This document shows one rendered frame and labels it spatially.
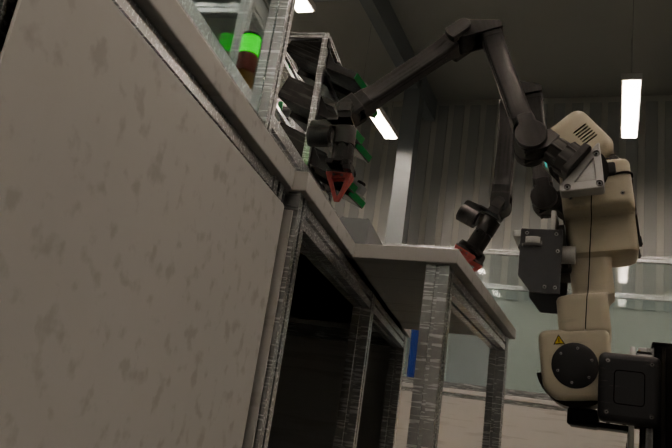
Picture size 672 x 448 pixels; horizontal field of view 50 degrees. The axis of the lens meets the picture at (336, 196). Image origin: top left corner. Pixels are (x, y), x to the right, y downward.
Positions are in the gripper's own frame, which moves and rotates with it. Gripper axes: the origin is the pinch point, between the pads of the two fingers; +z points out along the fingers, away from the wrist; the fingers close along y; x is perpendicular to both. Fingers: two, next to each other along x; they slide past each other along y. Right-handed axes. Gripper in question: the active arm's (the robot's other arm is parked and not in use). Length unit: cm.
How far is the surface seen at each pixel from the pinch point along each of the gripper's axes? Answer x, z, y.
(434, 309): 29, 32, 36
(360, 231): 10.6, 13.5, 19.2
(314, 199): 12, 23, 70
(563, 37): 115, -451, -670
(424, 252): 27, 22, 38
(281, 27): 8, 2, 85
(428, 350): 29, 40, 36
